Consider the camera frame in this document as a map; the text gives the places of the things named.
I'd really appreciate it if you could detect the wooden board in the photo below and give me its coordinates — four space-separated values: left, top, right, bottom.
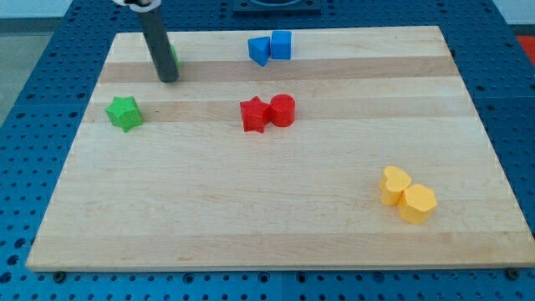
27 26 534 272

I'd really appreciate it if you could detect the blue cube block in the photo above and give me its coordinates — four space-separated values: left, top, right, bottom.
271 30 293 59

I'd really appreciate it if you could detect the yellow hexagon block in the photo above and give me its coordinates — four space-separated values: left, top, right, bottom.
398 184 437 225

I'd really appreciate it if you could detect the green circle block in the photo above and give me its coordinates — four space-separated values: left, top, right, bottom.
170 43 181 69

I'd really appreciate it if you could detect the blue triangle block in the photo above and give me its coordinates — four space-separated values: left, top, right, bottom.
247 36 271 67

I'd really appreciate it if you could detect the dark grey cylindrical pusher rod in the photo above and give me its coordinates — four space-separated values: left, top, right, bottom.
137 7 179 83

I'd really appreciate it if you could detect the red cylinder block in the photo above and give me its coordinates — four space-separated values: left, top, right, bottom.
270 94 296 127

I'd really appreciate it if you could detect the yellow heart block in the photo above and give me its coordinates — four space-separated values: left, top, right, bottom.
380 166 412 206

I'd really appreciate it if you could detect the green star block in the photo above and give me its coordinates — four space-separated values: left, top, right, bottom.
104 96 143 133

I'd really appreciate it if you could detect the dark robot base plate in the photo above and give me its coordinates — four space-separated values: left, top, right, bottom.
229 0 322 14

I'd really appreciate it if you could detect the red star block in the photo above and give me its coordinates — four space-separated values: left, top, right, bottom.
240 96 271 133

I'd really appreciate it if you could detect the white rod mount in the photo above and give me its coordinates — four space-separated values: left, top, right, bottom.
113 0 161 10

